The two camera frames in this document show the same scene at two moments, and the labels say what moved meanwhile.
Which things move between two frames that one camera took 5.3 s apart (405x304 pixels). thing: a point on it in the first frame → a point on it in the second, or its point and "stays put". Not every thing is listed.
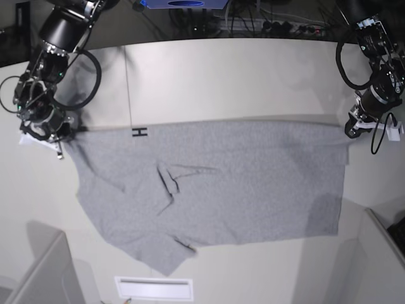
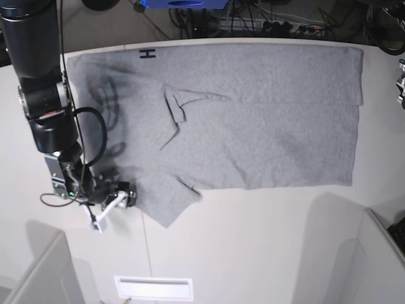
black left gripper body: (50, 123) → (121, 186)
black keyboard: (397, 232) stays put
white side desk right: (381, 253) stays put
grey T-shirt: (156, 192) → (170, 121)
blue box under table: (185, 4) stays put
